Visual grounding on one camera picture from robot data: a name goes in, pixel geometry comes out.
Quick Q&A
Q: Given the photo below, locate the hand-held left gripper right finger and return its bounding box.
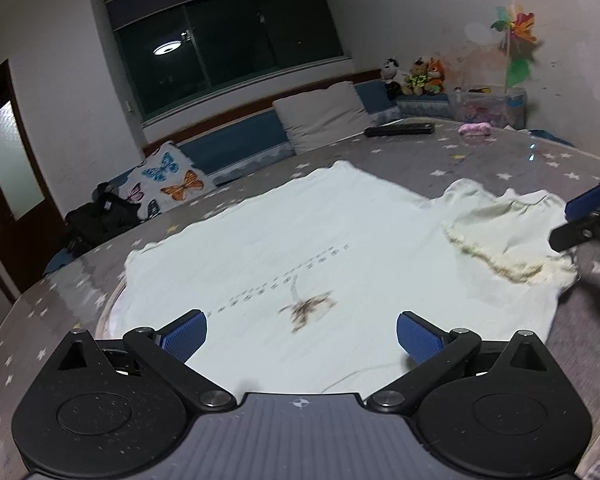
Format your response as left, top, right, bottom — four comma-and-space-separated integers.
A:
367, 311, 549, 414

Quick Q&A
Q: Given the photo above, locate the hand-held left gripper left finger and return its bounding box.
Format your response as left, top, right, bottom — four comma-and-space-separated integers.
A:
55, 309, 234, 414

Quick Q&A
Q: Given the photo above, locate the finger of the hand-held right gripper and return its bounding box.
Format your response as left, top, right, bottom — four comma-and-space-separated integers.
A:
549, 162, 600, 254

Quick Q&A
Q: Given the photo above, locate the white printed t-shirt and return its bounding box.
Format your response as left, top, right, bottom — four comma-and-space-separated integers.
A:
95, 160, 581, 397

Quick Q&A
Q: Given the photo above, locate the clear plastic storage box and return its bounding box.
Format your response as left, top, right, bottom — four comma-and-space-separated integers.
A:
447, 86, 529, 129

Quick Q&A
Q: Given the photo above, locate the black bag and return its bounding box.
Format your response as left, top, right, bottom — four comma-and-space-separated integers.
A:
64, 184, 142, 257

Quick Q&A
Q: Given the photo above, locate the butterfly print pillow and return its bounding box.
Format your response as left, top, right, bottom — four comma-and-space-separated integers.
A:
116, 141, 217, 221

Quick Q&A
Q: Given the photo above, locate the colourful pinwheel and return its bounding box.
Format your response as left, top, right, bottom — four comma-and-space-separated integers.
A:
490, 4, 540, 89

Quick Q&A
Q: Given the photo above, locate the orange plush toy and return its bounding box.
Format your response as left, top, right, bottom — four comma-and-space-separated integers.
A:
425, 57, 449, 94

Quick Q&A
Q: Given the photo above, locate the blue padded bed guard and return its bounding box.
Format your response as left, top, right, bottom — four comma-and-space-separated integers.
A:
105, 79, 453, 192

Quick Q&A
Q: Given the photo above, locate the black remote control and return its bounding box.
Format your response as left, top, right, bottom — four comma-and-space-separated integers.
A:
364, 122, 436, 138

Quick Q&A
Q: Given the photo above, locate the brown plush bear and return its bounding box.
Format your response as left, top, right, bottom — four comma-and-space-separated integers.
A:
404, 57, 429, 97

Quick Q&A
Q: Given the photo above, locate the black and white plush toy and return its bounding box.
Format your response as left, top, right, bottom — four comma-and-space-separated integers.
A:
381, 57, 404, 97

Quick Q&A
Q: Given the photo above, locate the brown wooden door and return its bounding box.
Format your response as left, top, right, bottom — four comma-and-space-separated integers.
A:
0, 59, 67, 345

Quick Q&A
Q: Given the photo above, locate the white pillow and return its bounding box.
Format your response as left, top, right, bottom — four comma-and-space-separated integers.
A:
272, 81, 372, 156

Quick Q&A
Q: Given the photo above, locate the dark glass window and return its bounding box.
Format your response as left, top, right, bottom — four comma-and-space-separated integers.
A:
86, 0, 355, 127

